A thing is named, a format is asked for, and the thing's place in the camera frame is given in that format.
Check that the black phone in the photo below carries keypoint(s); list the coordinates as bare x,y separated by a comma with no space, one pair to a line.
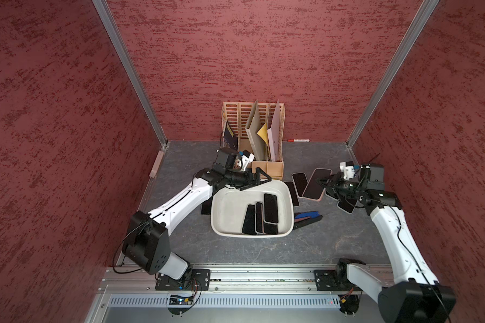
293,193
206,208

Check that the yellow paper sheet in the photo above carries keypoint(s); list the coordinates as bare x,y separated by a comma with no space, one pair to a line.
263,134

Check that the beige plastic file organizer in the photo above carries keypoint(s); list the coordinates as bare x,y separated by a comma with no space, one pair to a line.
237,113

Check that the white plastic storage tray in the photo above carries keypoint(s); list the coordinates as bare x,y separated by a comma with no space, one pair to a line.
230,205

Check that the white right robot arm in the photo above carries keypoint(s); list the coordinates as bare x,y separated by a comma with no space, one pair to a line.
416,295

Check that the aluminium left corner post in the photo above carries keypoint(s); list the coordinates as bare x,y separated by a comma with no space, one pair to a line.
118,43

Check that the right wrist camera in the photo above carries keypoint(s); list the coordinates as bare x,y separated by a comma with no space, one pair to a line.
376,172

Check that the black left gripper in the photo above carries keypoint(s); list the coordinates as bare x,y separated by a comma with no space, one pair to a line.
250,182

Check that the white case phone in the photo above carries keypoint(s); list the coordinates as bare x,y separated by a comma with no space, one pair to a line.
271,209
300,181

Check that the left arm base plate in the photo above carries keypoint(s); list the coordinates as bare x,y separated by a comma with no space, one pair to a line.
192,280

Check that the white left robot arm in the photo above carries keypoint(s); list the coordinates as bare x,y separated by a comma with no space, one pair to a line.
147,242

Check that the beige block at wall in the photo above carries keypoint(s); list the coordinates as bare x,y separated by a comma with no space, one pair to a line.
157,164

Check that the red white marker pen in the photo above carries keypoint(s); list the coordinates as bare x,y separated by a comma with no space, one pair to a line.
298,140

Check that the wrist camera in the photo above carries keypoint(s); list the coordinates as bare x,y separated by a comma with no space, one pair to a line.
376,172
228,159

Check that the grey cardboard folder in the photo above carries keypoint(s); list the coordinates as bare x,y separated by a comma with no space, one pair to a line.
252,127

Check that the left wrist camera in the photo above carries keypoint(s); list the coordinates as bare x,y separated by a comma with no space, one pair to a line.
228,159

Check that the large pink case phone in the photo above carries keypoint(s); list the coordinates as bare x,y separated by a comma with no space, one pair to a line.
314,190

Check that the dark phone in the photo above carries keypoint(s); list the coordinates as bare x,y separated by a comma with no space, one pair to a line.
347,205

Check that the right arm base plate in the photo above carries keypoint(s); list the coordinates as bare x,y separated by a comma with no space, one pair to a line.
332,281

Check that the aluminium front rail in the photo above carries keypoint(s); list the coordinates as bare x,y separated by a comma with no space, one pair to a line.
232,293

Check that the pink grey folder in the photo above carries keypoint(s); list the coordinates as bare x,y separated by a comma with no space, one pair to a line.
273,132

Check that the aluminium corner post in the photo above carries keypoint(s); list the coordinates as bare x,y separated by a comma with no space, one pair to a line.
118,43
412,34

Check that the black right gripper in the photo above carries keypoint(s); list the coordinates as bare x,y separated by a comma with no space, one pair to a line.
333,181

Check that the aluminium right corner post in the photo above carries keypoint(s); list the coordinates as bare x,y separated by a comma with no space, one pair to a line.
412,34

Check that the dark blue booklet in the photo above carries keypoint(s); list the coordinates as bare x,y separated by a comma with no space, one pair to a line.
230,137

